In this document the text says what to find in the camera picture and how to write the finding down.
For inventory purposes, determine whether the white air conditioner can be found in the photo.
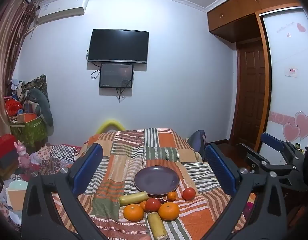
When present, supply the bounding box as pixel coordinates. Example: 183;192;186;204
37;0;89;25

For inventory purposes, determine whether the striped patchwork blanket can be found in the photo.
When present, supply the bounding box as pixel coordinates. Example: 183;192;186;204
50;128;247;240

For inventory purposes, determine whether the pink plush toy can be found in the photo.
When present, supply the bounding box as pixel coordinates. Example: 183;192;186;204
14;141;31;168

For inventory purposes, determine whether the yellow-green sugarcane piece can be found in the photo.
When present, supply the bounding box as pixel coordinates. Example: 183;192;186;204
147;212;168;239
118;191;149;207

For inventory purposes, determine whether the purple plate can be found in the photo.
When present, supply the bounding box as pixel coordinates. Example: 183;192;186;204
134;165;180;197

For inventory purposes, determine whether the striped brown curtain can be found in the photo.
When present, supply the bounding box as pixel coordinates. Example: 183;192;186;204
0;0;41;140

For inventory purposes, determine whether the wooden overhead cabinet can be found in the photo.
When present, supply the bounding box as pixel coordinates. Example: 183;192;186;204
207;0;304;43

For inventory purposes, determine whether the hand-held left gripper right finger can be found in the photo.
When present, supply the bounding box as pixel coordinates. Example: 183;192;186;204
201;143;288;240

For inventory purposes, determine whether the large orange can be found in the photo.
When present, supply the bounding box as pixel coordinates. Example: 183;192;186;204
123;204;144;222
158;202;180;221

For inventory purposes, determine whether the black wall television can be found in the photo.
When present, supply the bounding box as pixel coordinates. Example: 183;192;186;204
87;29;149;64

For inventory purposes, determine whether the yellow curved frame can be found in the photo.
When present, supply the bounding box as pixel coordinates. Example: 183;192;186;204
95;120;126;134

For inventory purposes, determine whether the checkered quilt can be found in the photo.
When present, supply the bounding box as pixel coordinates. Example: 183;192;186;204
29;144;82;176

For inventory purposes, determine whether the dark blue bag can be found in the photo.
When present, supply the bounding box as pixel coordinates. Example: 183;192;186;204
187;130;207;153

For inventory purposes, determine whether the dark floral cushion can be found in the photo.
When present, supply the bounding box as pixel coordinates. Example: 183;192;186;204
24;74;49;103

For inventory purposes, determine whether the red box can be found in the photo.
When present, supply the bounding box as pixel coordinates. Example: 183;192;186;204
0;134;17;161

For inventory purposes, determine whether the brown wooden door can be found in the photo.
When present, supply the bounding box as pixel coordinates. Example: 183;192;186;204
235;40;267;144

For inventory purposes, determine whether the green patterned storage box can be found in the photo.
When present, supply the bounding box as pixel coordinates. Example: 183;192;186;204
9;116;48;147

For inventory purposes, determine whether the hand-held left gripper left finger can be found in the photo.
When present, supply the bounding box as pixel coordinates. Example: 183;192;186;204
21;143;104;240

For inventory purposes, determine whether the grey plush toy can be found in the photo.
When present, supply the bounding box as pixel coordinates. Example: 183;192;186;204
26;88;54;127

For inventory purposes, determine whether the red plastic bag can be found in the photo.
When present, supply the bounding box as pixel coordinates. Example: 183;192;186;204
5;99;23;117

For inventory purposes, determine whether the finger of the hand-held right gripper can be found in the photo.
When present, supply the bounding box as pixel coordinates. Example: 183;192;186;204
237;143;298;183
260;132;304;167

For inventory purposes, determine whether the black monitor cable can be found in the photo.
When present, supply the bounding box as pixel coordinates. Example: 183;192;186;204
116;87;126;103

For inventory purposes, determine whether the white heart-print wardrobe door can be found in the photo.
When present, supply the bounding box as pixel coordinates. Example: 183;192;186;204
259;6;308;160

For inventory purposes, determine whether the light blue lid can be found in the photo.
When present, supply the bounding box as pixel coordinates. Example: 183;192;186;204
6;180;29;211

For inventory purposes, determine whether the small black wall monitor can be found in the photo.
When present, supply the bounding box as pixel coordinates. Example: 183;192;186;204
99;63;134;88

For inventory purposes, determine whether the red tomato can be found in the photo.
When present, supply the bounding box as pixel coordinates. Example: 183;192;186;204
182;187;196;201
145;197;161;212

